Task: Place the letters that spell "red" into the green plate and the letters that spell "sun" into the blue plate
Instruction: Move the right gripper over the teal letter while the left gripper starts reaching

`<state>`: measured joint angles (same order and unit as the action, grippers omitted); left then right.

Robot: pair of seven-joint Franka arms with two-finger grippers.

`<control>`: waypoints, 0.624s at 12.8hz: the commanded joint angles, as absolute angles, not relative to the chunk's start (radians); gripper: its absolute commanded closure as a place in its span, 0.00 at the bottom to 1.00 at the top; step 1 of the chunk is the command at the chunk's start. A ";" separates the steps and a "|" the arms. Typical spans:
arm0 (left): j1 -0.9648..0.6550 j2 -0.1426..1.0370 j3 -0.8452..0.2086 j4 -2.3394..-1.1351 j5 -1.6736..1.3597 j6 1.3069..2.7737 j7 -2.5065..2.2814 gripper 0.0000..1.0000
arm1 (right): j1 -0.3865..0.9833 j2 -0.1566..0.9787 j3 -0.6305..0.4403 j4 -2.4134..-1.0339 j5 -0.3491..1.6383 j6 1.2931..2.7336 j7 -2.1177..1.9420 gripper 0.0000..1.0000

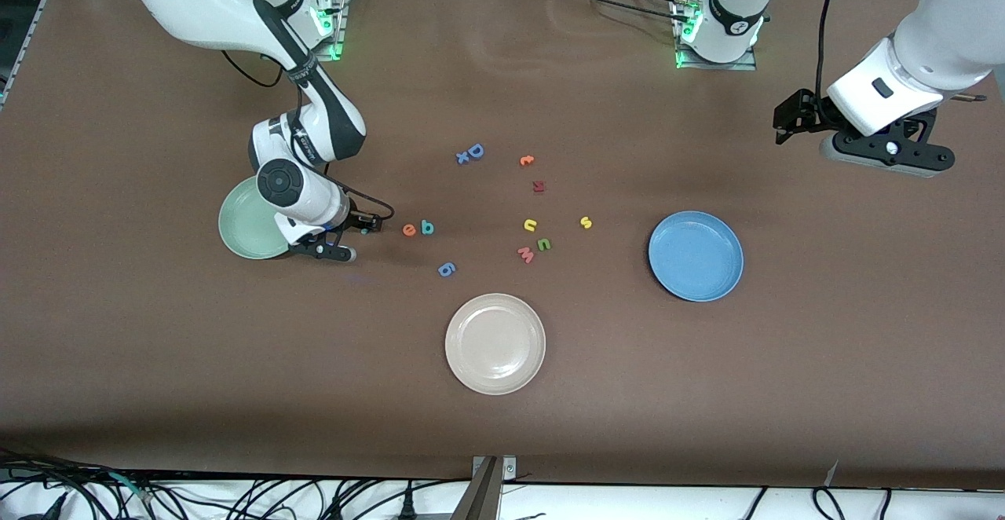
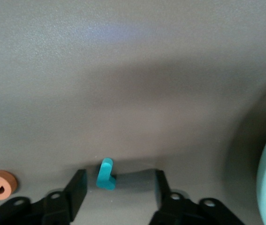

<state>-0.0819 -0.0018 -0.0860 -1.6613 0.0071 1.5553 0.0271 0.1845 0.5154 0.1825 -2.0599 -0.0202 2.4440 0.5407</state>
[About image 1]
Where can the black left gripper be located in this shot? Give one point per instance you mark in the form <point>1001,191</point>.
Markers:
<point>809,111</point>

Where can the black power plug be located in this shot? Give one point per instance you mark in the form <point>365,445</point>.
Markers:
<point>407,508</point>

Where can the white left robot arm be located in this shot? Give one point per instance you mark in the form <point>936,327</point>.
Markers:
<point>730,17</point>

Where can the blue foam letter D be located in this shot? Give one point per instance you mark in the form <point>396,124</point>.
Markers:
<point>475,151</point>

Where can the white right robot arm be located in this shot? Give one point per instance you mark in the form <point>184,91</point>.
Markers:
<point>314,198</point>

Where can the pink foam letter w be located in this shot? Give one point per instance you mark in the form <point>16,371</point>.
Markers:
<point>525,254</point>

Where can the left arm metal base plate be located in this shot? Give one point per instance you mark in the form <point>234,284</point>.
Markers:
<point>718,67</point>

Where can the light green plate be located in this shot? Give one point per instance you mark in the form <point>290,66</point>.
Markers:
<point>243,225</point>

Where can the blue foam letter g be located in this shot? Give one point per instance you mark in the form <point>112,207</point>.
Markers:
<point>447,269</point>

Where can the blue plate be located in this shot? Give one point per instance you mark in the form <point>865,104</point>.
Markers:
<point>696,257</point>

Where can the brown table cover sheet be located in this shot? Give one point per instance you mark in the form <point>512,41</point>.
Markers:
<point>707,394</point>

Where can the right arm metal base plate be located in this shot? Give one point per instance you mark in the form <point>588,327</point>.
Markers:
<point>341,33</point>

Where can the metal table leg bracket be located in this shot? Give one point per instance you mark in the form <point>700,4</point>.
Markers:
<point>483,500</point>

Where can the beige plate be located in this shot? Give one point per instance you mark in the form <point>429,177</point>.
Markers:
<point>495,343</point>

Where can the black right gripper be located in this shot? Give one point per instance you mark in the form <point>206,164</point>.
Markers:
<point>358,221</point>

